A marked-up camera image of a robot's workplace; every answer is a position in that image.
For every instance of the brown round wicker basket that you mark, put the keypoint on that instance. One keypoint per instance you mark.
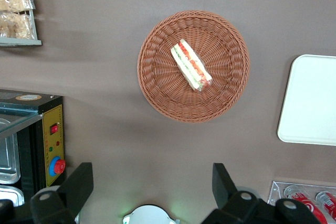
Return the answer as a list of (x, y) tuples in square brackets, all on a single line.
[(162, 98)]

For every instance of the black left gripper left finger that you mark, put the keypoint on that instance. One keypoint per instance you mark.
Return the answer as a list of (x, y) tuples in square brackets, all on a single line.
[(76, 182)]

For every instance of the steel pan in warmer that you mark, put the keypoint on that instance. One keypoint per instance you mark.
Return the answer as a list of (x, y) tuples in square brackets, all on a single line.
[(10, 195), (8, 155)]

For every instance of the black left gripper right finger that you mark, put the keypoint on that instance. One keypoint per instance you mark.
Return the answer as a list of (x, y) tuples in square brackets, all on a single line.
[(225, 190)]

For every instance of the beige plastic tray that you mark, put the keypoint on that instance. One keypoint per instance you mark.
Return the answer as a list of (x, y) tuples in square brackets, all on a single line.
[(309, 103)]

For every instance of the clear acrylic bottle rack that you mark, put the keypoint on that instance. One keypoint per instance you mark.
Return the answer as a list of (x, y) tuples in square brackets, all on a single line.
[(275, 192)]

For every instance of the red cola bottle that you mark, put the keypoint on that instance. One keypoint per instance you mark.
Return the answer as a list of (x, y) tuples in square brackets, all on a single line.
[(309, 205), (329, 203)]

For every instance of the triangle sandwich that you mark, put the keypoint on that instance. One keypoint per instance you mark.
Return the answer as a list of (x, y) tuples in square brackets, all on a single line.
[(190, 64)]

